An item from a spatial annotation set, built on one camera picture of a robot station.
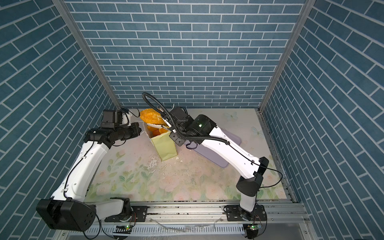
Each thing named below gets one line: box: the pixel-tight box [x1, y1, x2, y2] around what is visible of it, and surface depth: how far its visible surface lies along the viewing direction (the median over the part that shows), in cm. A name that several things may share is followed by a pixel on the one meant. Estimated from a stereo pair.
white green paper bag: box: [143, 122, 178, 162], surface depth 79 cm
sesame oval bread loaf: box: [140, 108, 169, 128], surface depth 72 cm
